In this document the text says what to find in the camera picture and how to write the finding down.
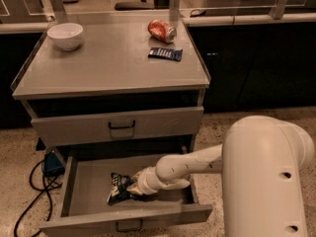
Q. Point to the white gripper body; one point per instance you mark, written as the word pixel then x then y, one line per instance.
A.
pixel 143 182

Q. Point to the blue chip bag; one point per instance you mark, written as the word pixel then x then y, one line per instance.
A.
pixel 119 192

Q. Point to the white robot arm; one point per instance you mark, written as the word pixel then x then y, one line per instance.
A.
pixel 259 162

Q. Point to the open grey middle drawer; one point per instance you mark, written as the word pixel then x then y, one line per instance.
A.
pixel 83 209

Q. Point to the grey top drawer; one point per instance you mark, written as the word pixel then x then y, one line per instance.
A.
pixel 71 130

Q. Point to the grey drawer cabinet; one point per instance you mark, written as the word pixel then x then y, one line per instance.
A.
pixel 111 72

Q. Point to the blue power box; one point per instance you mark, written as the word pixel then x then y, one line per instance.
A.
pixel 53 164

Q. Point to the small blue snack packet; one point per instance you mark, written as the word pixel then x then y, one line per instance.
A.
pixel 165 53

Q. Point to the red soda can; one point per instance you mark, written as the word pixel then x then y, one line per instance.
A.
pixel 162 31

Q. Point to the white ceramic bowl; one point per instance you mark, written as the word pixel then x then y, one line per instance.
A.
pixel 66 36

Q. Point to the black middle drawer handle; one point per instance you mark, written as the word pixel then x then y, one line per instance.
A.
pixel 129 225

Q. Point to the black drawer handle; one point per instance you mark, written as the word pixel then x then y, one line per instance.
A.
pixel 129 225
pixel 121 124

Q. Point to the black top drawer handle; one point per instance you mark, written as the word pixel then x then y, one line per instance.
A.
pixel 121 124

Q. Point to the black low wall cabinet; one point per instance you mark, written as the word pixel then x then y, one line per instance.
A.
pixel 258 66

